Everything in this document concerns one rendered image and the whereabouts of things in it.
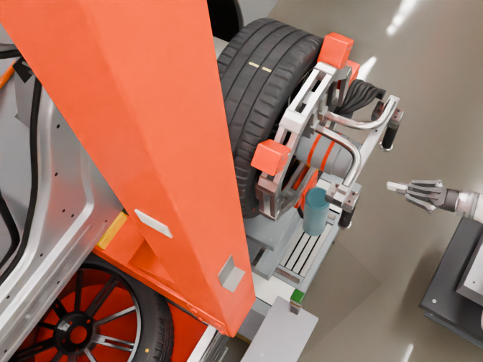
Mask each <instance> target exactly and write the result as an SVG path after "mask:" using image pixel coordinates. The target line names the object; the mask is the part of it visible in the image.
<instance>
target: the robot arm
mask: <svg viewBox="0 0 483 362"><path fill-rule="evenodd" d="M427 187H428V188H427ZM430 187H437V188H434V189H433V188H430ZM387 189H388V190H394V191H396V193H397V194H401V195H405V199H406V201H408V202H409V203H412V204H413V205H416V206H418V207H420V208H422V209H424V210H426V211H427V212H428V213H429V214H431V213H432V211H433V210H435V209H443V210H447V211H450V212H455V211H456V215H458V216H461V217H465V218H469V219H474V220H476V221H479V222H480V223H482V224H483V193H478V192H473V191H469V190H462V192H461V193H460V191H459V190H454V189H447V188H446V187H444V186H443V185H442V183H441V180H434V181H431V180H412V181H411V183H410V184H405V183H401V182H399V183H398V184H397V183H393V182H387ZM420 200H424V201H426V202H428V203H430V204H431V205H428V204H426V203H424V202H422V201H420ZM481 324H482V329H483V311H482V320H481Z"/></svg>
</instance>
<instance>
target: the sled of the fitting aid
mask: <svg viewBox="0 0 483 362"><path fill-rule="evenodd" d="M302 222H303V219H302V218H301V217H300V215H299V213H298V212H297V214H296V215H295V217H294V219H293V221H292V222H291V224H290V226H289V227H288V229H287V230H286V232H285V235H284V236H283V237H282V239H281V241H280V242H279V244H278V246H277V248H276V249H275V251H274V252H273V251H270V250H269V249H267V248H265V247H263V246H261V245H259V244H258V243H256V242H254V241H252V240H250V239H248V238H247V237H246V240H247V245H248V251H249V256H250V257H249V261H250V266H251V270H252V272H253V273H255V274H257V275H259V276H260V277H262V278H264V279H266V280H267V281H269V280H270V278H271V276H272V274H273V273H274V271H275V270H276V268H277V265H278V264H279V263H280V260H281V259H282V257H283V255H284V254H285V252H286V251H287V249H288V246H289V245H290V243H291V241H292V240H293V238H294V236H295V234H296V233H297V231H298V229H299V227H300V226H301V224H302Z"/></svg>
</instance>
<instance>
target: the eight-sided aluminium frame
mask: <svg viewBox="0 0 483 362"><path fill-rule="evenodd" d="M351 74H352V67H351V66H348V65H345V67H344V68H342V69H340V68H338V67H335V66H333V65H330V64H328V63H326V62H323V61H320V62H318V64H317V65H316V66H315V67H314V68H313V72H312V73H311V74H310V76H309V77H308V79H307V81H306V82H305V83H304V85H303V87H302V88H301V89H300V91H299V93H298V94H297V96H296V97H295V99H294V100H293V102H292V103H291V104H290V106H289V108H287V109H286V111H285V113H284V115H283V117H282V119H281V121H280V123H279V128H278V130H277V133H276V136H275V139H274V141H276V142H277V143H280V144H283V142H284V139H285V136H286V134H287V132H288V131H289V132H291V133H292V134H291V136H290V139H289V141H288V143H287V147H289V148H291V152H290V155H289V157H288V159H287V162H286V165H285V168H284V170H282V171H281V172H279V173H277V174H276V175H274V176H272V175H269V174H267V173H265V172H262V174H261V175H260V176H259V181H258V184H257V189H258V194H259V211H260V214H261V215H263V216H265V217H267V218H269V219H271V220H273V221H276V220H279V219H280V217H281V216H282V215H284V214H285V213H286V212H287V211H289V209H291V208H292V207H295V205H296V203H297V202H298V201H299V199H300V196H301V195H302V193H303V191H304V189H305V188H306V186H307V184H308V183H309V181H310V180H311V178H312V176H313V174H314V173H315V171H316V168H315V167H312V166H310V168H309V170H308V172H307V173H306V175H305V177H304V178H303V180H302V182H301V183H300V185H299V187H298V189H297V190H296V189H294V188H293V186H294V185H295V183H296V182H297V181H298V179H299V177H300V176H301V174H302V172H303V170H304V169H305V167H306V165H307V164H306V163H304V162H301V163H300V164H299V166H298V168H297V169H296V171H295V172H294V174H293V176H292V177H291V179H290V181H289V182H288V184H287V185H286V186H285V188H284V189H283V190H282V191H281V187H282V182H283V179H284V176H285V173H286V172H287V169H288V166H289V164H290V161H291V159H292V156H293V153H294V151H295V148H296V146H297V144H298V141H299V138H300V136H301V134H302V133H303V130H304V128H305V126H306V124H307V123H308V120H309V118H310V117H311V115H312V114H313V112H314V110H315V109H316V107H317V106H318V104H319V103H320V101H321V99H322V97H323V96H324V94H325V93H326V91H327V90H328V97H327V102H326V106H328V111H330V112H332V113H333V112H334V110H335V108H336V107H337V106H338V107H341V106H342V104H343V102H344V99H345V96H346V93H347V91H348V88H349V81H350V77H351ZM318 80H319V81H322V82H321V84H320V85H319V87H318V88H317V90H316V91H315V93H314V94H313V96H312V98H311V99H310V100H309V102H308V104H307V106H306V107H305V108H304V110H303V112H302V113H298V110H299V109H300V107H301V106H302V104H303V101H304V99H305V97H306V96H307V95H308V93H309V92H310V91H311V90H312V89H313V87H314V85H315V84H316V83H317V81H318ZM339 80H341V86H340V91H339V98H337V97H336V90H337V85H338V81H339ZM336 126H337V123H335V122H331V124H330V126H329V128H330V129H332V130H334V131H335V128H336ZM282 202H284V203H282ZM281 203H282V204H281Z"/></svg>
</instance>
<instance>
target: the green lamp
mask: <svg viewBox="0 0 483 362"><path fill-rule="evenodd" d="M304 298H305V293H303V292H301V291H300V290H298V289H294V291H293V293H292V295H291V296H290V301H291V302H293V303H294V304H296V305H298V306H301V304H302V302H303V300H304Z"/></svg>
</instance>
